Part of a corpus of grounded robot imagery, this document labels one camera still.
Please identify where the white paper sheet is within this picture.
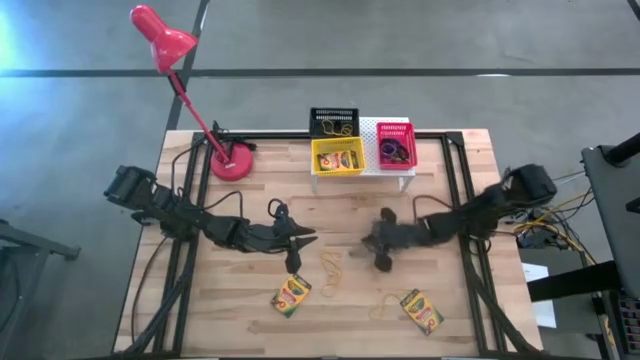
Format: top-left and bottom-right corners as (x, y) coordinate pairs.
(520, 262), (558, 330)

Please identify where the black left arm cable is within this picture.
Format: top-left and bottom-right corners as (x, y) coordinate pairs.
(169, 138), (209, 201)

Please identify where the black plastic basket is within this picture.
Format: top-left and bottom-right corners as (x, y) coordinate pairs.
(308, 106), (362, 140)

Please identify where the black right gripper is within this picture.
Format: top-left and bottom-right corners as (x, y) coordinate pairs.
(347, 207), (434, 274)

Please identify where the yellow plastic basket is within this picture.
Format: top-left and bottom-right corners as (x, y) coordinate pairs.
(310, 135), (368, 178)

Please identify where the black beam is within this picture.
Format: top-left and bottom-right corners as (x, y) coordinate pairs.
(527, 259), (621, 303)

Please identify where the white perforated metal shelf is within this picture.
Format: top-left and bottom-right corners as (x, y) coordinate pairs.
(310, 116), (417, 194)

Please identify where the dark thin cable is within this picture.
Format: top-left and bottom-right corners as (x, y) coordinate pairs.
(130, 234), (169, 346)

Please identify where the black aluminium table frame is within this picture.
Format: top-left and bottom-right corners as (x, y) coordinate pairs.
(122, 129), (544, 357)

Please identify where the red plastic basket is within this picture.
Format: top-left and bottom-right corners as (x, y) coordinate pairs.
(375, 121), (419, 172)

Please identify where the red desk lamp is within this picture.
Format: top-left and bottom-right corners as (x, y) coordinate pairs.
(129, 4), (256, 183)

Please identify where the plastic crate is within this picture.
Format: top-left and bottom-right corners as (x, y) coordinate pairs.
(618, 294), (640, 354)

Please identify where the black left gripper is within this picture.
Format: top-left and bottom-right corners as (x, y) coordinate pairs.
(239, 198), (320, 275)

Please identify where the black cart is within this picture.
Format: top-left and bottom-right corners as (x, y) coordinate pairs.
(581, 132), (640, 301)

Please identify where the black lamp cable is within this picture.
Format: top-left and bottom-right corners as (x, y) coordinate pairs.
(211, 119), (260, 151)

